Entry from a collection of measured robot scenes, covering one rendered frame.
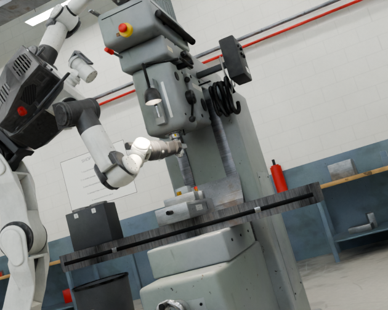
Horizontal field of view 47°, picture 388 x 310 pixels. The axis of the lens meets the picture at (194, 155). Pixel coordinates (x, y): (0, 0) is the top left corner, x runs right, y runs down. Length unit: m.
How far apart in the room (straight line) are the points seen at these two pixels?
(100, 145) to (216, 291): 0.66
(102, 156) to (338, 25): 5.14
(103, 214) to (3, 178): 0.53
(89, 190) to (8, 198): 5.37
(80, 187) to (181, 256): 5.60
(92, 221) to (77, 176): 5.15
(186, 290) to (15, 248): 0.67
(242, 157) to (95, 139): 0.95
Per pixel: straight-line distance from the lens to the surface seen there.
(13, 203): 1.93
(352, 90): 6.24
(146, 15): 2.03
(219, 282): 1.65
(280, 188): 6.07
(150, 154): 1.94
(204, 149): 2.44
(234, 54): 2.29
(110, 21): 2.11
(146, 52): 2.09
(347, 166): 5.60
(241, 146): 2.39
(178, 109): 2.02
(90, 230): 2.26
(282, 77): 6.35
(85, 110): 1.73
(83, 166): 7.33
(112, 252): 2.13
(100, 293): 3.72
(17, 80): 1.83
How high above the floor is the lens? 0.90
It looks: 8 degrees up
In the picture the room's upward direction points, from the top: 16 degrees counter-clockwise
